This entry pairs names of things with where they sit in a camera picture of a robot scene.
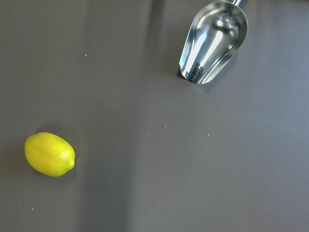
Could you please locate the shiny metal scoop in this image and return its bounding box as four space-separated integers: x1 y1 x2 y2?
179 0 248 85

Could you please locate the yellow lemon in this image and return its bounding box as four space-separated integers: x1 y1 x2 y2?
24 132 75 177

